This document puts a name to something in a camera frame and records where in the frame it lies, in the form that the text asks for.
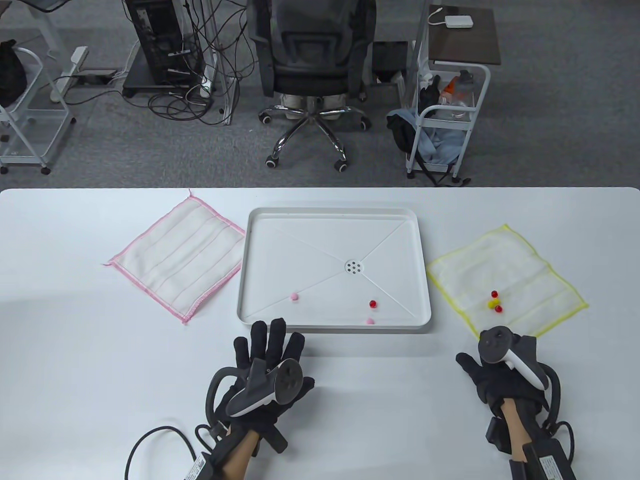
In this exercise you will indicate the brown side table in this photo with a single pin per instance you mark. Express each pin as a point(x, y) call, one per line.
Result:
point(465, 45)

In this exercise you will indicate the white cart with bottles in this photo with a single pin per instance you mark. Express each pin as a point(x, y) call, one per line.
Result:
point(467, 140)

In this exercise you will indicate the white desk foot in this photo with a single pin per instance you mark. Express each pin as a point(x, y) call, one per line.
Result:
point(70, 70)

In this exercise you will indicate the yellow-edged white dish cloth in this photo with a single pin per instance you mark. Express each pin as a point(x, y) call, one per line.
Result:
point(525, 270)

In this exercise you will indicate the white desk leg frame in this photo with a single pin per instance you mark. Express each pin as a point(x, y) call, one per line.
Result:
point(216, 50)

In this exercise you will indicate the pink-edged white dish cloth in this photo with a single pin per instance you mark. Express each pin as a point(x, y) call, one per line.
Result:
point(175, 255)

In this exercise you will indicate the dark floor socket box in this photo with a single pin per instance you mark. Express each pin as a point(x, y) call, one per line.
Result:
point(95, 76)

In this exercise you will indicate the black box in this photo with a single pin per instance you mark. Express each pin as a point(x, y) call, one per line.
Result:
point(390, 57)

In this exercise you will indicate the white power strip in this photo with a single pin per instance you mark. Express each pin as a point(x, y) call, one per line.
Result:
point(206, 82)

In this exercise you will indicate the black wheeled platform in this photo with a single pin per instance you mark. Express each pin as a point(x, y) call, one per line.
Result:
point(140, 85)

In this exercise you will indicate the person's left forearm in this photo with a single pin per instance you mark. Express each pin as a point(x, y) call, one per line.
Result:
point(240, 457)

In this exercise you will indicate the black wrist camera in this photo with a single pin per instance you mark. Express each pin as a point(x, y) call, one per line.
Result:
point(275, 440)
point(497, 435)

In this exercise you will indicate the person's right forearm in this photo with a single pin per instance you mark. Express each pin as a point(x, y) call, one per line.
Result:
point(515, 425)

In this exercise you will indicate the black labelled wrist module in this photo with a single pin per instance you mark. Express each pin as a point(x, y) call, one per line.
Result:
point(205, 467)
point(545, 462)

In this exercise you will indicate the person's right hand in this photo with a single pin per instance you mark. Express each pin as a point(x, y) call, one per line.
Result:
point(492, 385)

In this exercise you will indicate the black mesh office chair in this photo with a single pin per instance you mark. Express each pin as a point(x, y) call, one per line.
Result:
point(310, 55)

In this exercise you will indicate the blue cloth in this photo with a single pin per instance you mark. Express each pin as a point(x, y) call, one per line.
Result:
point(435, 145)

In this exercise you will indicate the orange bottle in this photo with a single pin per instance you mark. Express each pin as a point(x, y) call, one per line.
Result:
point(448, 90)

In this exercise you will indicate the white rectangular tray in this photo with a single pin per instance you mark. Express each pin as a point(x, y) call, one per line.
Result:
point(300, 250)

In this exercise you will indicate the white shoe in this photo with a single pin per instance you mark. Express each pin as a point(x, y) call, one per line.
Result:
point(334, 104)
point(292, 105)

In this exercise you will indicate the clear bottle with grey cap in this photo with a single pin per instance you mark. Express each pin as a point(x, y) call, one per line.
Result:
point(465, 82)

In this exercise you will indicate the small white box device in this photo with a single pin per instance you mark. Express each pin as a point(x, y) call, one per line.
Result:
point(459, 21)

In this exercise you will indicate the white cart with black bag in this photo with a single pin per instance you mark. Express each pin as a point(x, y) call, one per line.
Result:
point(45, 102)

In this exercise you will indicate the black computer tower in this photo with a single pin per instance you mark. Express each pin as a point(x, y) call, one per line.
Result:
point(160, 40)

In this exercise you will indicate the grey white hand controller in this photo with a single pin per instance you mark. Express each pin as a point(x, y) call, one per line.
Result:
point(492, 342)
point(287, 382)

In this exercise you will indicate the person's left hand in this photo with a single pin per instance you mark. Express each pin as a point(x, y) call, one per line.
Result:
point(265, 340)

